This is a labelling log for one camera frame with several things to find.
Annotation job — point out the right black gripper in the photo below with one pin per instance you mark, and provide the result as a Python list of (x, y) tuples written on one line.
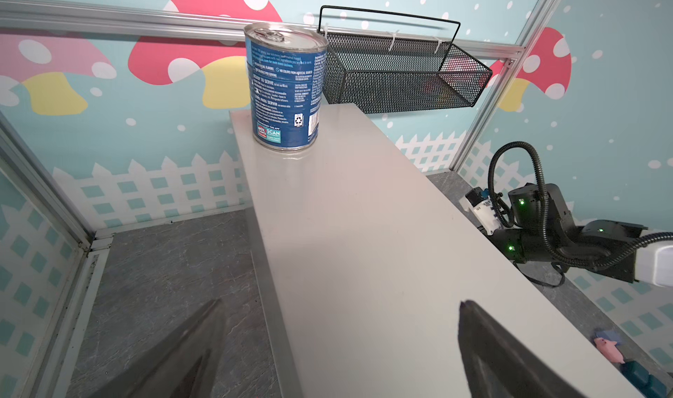
[(513, 243)]

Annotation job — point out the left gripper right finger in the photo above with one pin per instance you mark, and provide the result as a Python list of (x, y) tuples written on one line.
[(496, 364)]

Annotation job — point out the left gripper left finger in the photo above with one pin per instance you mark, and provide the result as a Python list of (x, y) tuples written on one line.
[(184, 364)]

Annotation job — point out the blue soup can pink lid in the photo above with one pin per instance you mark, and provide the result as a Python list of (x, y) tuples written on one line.
[(286, 68)]

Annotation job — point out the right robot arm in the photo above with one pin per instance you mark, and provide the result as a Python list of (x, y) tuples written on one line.
[(535, 224)]

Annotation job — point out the grey metal cabinet counter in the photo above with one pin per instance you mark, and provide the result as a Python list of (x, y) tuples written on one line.
[(362, 265)]

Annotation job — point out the teal toy block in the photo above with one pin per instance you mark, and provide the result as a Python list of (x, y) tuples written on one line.
[(646, 383)]

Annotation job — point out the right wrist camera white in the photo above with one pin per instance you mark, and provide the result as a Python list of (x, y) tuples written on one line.
[(477, 202)]

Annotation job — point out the black mesh wall basket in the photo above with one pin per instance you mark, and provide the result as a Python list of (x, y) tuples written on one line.
[(382, 74)]

